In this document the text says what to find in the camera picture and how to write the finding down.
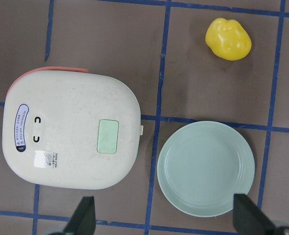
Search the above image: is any white rice cooker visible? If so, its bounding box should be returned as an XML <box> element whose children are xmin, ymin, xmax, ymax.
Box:
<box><xmin>2</xmin><ymin>67</ymin><xmax>143</xmax><ymax>189</ymax></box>

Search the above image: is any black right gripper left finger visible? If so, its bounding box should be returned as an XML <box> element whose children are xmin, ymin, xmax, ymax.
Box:
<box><xmin>63</xmin><ymin>196</ymin><xmax>96</xmax><ymax>235</ymax></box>

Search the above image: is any yellow plastic pepper toy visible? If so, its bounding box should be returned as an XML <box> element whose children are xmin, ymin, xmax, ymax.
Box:
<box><xmin>205</xmin><ymin>18</ymin><xmax>252</xmax><ymax>61</ymax></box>

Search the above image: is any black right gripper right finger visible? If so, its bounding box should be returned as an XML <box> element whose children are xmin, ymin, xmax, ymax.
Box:
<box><xmin>233</xmin><ymin>194</ymin><xmax>276</xmax><ymax>235</ymax></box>

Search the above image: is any green plate near rice cooker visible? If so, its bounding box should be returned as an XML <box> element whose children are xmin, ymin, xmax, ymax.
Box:
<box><xmin>157</xmin><ymin>121</ymin><xmax>255</xmax><ymax>217</ymax></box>

